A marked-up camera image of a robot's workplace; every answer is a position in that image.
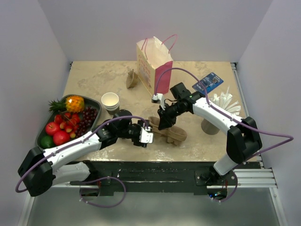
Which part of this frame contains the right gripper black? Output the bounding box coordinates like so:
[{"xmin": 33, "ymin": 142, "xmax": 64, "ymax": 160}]
[{"xmin": 158, "ymin": 101, "xmax": 185, "ymax": 130}]

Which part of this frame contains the single cardboard cup carrier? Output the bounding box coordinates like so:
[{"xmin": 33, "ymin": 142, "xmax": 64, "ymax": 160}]
[{"xmin": 126, "ymin": 69, "xmax": 139, "ymax": 89}]

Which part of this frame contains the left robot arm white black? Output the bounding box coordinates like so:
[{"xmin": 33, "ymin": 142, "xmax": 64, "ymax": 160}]
[{"xmin": 15, "ymin": 111, "xmax": 153, "ymax": 197}]

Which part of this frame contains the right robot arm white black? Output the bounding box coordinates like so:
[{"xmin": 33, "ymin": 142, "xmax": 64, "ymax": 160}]
[{"xmin": 152, "ymin": 83, "xmax": 262, "ymax": 185}]

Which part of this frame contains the grey straw holder cup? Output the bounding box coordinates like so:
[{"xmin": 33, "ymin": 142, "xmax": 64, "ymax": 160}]
[{"xmin": 201, "ymin": 119, "xmax": 220, "ymax": 135}]

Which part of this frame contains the dark red grapes bunch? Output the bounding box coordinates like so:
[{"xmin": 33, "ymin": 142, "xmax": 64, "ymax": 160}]
[{"xmin": 75, "ymin": 106, "xmax": 98, "ymax": 138}]

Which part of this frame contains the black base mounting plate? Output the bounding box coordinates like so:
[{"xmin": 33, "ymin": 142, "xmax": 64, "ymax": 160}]
[{"xmin": 70, "ymin": 161, "xmax": 238, "ymax": 197}]

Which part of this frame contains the blue razor package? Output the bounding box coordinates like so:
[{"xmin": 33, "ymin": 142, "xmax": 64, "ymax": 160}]
[{"xmin": 192, "ymin": 72, "xmax": 224, "ymax": 94}]

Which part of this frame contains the pink beige paper bag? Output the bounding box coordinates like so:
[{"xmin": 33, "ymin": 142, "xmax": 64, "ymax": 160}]
[{"xmin": 136, "ymin": 34, "xmax": 178, "ymax": 95}]

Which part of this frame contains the toy pineapple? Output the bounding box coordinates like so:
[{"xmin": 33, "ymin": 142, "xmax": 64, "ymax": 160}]
[{"xmin": 48, "ymin": 95, "xmax": 85, "ymax": 113}]

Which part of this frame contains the red apple front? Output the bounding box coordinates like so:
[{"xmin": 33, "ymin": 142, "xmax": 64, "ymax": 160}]
[{"xmin": 53, "ymin": 130, "xmax": 70, "ymax": 146}]

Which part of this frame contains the red apple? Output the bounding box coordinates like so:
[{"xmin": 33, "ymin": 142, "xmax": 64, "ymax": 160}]
[
  {"xmin": 45, "ymin": 121, "xmax": 61, "ymax": 136},
  {"xmin": 53, "ymin": 130, "xmax": 70, "ymax": 146}
]

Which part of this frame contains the red apple rear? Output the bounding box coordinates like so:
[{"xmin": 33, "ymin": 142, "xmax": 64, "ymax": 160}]
[{"xmin": 45, "ymin": 121, "xmax": 61, "ymax": 136}]

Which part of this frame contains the green lime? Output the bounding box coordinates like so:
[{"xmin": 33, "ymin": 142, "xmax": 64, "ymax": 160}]
[{"xmin": 40, "ymin": 135, "xmax": 55, "ymax": 149}]

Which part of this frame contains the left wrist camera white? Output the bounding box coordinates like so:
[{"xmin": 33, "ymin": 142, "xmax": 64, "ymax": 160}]
[{"xmin": 139, "ymin": 126, "xmax": 154, "ymax": 144}]

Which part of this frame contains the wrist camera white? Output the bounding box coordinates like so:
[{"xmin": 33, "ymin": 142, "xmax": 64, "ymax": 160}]
[
  {"xmin": 139, "ymin": 126, "xmax": 154, "ymax": 144},
  {"xmin": 151, "ymin": 93, "xmax": 166, "ymax": 110}
]

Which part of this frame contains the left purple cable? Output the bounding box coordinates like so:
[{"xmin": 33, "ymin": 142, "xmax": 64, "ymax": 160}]
[{"xmin": 15, "ymin": 115, "xmax": 151, "ymax": 193}]

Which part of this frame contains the purple cable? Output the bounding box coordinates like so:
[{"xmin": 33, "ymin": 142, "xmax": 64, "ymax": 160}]
[
  {"xmin": 15, "ymin": 115, "xmax": 151, "ymax": 193},
  {"xmin": 154, "ymin": 67, "xmax": 294, "ymax": 170}
]

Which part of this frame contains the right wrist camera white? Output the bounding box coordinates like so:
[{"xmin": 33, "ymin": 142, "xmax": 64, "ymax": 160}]
[{"xmin": 151, "ymin": 93, "xmax": 166, "ymax": 110}]

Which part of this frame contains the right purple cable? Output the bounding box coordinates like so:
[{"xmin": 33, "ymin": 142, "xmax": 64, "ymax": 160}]
[{"xmin": 154, "ymin": 67, "xmax": 294, "ymax": 170}]

